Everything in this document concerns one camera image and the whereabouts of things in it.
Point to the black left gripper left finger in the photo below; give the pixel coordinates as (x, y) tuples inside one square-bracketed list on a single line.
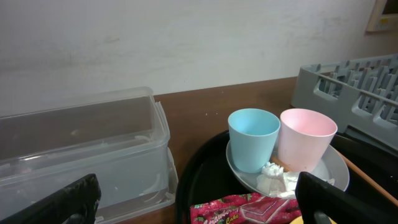
[(76, 203)]

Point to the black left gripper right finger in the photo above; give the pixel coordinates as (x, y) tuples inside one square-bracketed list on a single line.
[(320, 202)]

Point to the white tissue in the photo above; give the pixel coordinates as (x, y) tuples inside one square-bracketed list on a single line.
[(274, 182)]

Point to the red strawberry cake wrapper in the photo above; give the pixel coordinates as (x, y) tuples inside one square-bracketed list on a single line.
[(245, 208)]

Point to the light blue plastic cup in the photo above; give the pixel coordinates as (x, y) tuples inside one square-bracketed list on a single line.
[(252, 135)]

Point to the yellow bowl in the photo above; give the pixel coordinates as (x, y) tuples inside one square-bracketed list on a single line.
[(299, 220)]

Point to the clear plastic waste bin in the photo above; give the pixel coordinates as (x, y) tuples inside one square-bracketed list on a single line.
[(120, 136)]

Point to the grey dishwasher rack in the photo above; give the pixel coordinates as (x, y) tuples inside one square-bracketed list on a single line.
[(360, 95)]

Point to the grey round plate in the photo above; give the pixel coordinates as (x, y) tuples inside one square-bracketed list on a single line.
[(330, 166)]

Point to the black round tray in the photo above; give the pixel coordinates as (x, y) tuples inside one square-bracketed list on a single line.
[(208, 177)]

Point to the wooden chopstick on plate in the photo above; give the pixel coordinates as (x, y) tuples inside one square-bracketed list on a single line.
[(275, 160)]

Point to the pink plastic cup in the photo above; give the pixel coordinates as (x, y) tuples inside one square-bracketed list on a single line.
[(303, 138)]

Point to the wooden chopstick on tray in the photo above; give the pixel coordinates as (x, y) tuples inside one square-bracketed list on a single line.
[(369, 180)]

